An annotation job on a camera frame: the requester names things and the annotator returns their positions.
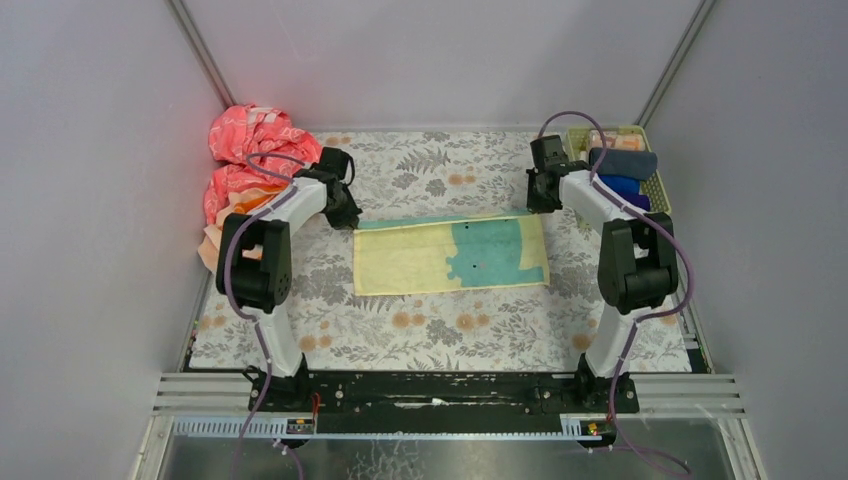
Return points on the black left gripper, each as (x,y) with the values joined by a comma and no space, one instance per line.
(345,214)

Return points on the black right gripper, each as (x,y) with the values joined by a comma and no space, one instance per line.
(538,199)

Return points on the yellow and teal towel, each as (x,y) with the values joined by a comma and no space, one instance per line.
(452,253)

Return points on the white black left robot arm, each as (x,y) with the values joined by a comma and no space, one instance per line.
(255,259)

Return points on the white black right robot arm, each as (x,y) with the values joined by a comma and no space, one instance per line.
(637,266)

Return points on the rolled blue towel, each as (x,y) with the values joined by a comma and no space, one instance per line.
(621,185)

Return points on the rolled peach patterned towel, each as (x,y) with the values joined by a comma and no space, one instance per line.
(617,141)

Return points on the rolled dark grey towel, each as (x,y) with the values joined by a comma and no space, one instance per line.
(639,165)

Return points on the orange and cream towel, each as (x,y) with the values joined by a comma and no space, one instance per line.
(242,205)

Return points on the rolled purple towel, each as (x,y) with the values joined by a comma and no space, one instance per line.
(639,201)

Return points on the pink patterned towel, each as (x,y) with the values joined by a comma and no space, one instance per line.
(258,147)

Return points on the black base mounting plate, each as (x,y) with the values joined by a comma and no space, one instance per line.
(427,402)

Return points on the white slotted cable duct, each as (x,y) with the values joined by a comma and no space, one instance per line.
(231,427)

